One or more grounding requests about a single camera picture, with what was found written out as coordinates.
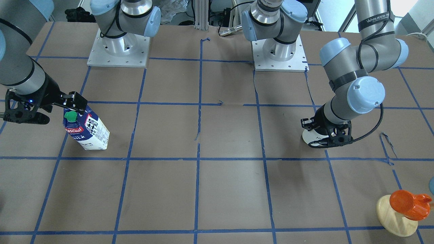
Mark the blue white milk carton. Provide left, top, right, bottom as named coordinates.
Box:
left=63, top=105, right=110, bottom=150

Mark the white ceramic mug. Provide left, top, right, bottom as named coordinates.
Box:
left=302, top=129, right=329, bottom=145

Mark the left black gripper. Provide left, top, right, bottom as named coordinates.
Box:
left=301, top=108, right=353, bottom=149

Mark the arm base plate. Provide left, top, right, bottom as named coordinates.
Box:
left=251, top=36, right=310, bottom=72
left=87, top=30, right=151, bottom=68

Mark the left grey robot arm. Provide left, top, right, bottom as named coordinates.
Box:
left=240, top=0, right=408, bottom=148

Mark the aluminium frame post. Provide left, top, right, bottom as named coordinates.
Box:
left=192, top=0, right=210, bottom=32

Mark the orange plastic cup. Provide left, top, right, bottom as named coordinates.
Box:
left=389, top=190, right=433, bottom=221

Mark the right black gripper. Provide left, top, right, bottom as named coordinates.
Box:
left=1, top=73, right=88, bottom=125

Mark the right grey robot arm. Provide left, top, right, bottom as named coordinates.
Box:
left=1, top=0, right=161, bottom=124

